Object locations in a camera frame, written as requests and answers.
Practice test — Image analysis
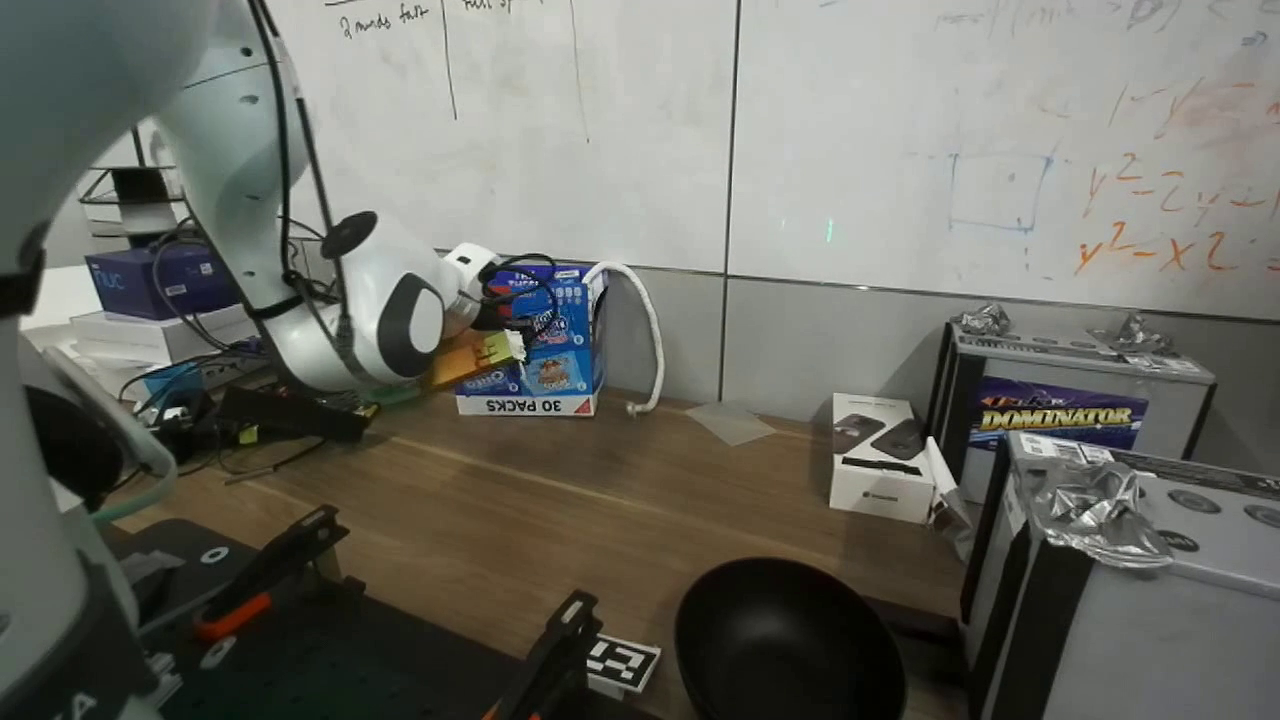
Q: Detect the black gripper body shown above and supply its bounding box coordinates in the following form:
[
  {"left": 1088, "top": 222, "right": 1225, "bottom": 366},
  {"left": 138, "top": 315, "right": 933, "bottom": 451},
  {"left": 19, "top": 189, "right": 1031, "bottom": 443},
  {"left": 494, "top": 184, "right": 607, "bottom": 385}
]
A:
[{"left": 479, "top": 261, "right": 557, "bottom": 338}]

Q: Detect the blue cardboard snack box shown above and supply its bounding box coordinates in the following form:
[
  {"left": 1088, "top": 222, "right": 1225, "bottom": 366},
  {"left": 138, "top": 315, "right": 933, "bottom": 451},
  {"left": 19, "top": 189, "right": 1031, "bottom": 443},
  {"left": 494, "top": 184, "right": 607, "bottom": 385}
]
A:
[{"left": 452, "top": 256, "right": 613, "bottom": 422}]

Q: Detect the white string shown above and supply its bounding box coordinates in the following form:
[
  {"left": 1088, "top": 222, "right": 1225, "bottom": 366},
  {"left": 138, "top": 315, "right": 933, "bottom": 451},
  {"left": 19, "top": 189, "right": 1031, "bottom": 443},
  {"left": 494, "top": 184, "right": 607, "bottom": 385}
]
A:
[{"left": 578, "top": 256, "right": 667, "bottom": 415}]

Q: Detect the flat white box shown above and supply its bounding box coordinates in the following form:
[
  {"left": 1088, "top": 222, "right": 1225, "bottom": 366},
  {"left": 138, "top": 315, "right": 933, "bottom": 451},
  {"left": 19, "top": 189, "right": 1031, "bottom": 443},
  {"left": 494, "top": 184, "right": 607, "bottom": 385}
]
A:
[{"left": 57, "top": 301, "right": 264, "bottom": 372}]

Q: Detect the white phone box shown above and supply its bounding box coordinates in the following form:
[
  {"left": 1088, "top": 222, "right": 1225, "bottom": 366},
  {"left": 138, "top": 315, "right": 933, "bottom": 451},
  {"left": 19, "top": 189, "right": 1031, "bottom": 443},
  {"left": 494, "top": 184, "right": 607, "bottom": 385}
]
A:
[{"left": 824, "top": 390, "right": 959, "bottom": 527}]

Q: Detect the white paper sheet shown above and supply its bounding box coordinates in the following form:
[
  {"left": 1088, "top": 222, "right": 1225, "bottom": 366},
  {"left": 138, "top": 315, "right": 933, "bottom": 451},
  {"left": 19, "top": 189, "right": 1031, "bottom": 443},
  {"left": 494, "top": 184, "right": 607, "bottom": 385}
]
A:
[{"left": 685, "top": 399, "right": 775, "bottom": 451}]

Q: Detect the black hand tool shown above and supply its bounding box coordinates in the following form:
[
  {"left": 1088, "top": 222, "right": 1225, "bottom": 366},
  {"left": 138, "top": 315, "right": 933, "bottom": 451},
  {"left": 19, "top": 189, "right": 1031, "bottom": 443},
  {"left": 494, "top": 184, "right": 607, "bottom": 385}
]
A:
[{"left": 156, "top": 385, "right": 374, "bottom": 464}]

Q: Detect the dark blue carton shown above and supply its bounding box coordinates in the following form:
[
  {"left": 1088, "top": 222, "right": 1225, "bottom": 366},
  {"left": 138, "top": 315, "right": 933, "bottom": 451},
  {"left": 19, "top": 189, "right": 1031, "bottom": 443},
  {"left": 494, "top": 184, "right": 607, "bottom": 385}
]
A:
[{"left": 84, "top": 244, "right": 242, "bottom": 328}]

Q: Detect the black white fiducial tag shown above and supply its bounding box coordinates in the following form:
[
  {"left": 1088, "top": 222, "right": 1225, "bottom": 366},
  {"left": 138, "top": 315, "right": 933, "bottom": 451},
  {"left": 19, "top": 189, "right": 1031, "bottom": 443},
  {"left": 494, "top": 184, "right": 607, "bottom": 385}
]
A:
[{"left": 578, "top": 634, "right": 664, "bottom": 705}]

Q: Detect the black round bowl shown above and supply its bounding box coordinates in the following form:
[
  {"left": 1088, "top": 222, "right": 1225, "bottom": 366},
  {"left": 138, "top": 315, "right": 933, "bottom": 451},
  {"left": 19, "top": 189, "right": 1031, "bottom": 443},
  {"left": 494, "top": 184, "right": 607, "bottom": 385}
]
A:
[{"left": 672, "top": 556, "right": 913, "bottom": 720}]

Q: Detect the grey Dominator battery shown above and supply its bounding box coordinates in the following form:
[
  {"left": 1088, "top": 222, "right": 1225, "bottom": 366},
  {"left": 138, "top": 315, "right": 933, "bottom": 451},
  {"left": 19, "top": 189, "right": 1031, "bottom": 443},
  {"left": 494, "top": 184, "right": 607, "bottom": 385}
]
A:
[{"left": 929, "top": 310, "right": 1220, "bottom": 534}]

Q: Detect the crumpled foil sheet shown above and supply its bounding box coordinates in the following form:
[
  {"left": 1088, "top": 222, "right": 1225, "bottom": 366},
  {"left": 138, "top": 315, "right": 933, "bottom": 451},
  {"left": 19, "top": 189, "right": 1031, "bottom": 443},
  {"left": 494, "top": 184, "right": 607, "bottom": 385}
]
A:
[
  {"left": 952, "top": 301, "right": 1182, "bottom": 366},
  {"left": 1014, "top": 434, "right": 1182, "bottom": 573}
]

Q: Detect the plain grey battery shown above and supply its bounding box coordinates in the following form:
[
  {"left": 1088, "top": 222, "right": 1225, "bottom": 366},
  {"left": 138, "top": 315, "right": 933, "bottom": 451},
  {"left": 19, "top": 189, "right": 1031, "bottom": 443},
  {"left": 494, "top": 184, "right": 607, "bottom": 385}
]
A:
[{"left": 959, "top": 427, "right": 1280, "bottom": 720}]

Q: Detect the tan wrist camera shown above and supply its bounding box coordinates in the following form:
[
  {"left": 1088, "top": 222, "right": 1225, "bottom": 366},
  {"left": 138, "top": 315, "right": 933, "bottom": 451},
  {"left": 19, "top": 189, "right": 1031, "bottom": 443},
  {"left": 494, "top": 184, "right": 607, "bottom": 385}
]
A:
[{"left": 427, "top": 325, "right": 530, "bottom": 392}]

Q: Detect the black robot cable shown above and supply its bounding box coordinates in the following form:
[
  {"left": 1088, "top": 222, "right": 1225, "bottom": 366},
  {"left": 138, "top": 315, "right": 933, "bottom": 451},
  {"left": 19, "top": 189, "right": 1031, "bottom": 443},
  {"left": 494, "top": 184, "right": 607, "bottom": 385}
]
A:
[{"left": 242, "top": 0, "right": 567, "bottom": 338}]

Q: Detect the black clamp orange handle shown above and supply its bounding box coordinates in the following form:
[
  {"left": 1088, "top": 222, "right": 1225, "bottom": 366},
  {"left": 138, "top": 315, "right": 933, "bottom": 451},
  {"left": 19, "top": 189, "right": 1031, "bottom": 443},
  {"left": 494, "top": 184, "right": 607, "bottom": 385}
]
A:
[
  {"left": 485, "top": 589, "right": 604, "bottom": 720},
  {"left": 184, "top": 499, "right": 350, "bottom": 646}
]

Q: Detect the black wire rack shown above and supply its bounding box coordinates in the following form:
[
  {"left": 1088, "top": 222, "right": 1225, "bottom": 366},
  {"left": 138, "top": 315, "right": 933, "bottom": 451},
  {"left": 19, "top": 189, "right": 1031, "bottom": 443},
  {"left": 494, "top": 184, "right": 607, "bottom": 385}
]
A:
[{"left": 77, "top": 164, "right": 193, "bottom": 251}]

